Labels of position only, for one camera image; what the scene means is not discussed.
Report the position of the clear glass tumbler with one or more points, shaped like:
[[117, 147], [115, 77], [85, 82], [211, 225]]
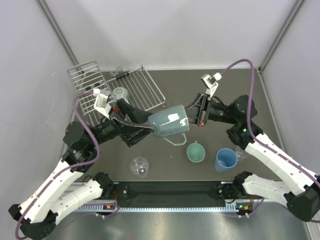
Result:
[[140, 166]]

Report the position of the metal wire dish rack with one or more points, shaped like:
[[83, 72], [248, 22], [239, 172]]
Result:
[[136, 87]]

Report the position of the green teal mug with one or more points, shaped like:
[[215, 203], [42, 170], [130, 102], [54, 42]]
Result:
[[195, 152]]

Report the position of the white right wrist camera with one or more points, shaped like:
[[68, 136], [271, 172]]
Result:
[[211, 83]]

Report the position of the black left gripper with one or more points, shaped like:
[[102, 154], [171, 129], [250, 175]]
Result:
[[130, 133]]

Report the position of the blue-grey ceramic mug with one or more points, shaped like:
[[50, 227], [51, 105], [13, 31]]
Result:
[[169, 122]]

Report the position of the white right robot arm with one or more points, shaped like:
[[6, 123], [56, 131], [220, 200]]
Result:
[[298, 188]]

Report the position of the clear wine glass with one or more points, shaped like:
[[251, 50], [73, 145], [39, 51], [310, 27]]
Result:
[[241, 154]]

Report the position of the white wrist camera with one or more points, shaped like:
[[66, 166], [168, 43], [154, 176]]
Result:
[[101, 101], [211, 83]]

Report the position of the grey round ceramic cup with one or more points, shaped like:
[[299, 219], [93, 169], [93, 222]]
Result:
[[121, 93]]

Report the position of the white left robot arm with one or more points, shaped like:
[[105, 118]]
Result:
[[39, 215]]

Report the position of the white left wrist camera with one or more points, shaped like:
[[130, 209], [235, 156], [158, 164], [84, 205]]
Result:
[[101, 101]]

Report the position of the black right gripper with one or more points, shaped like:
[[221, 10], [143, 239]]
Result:
[[201, 106]]

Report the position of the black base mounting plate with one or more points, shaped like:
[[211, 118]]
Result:
[[173, 194]]

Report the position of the blue plastic cup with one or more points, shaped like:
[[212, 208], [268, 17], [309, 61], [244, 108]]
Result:
[[225, 160]]

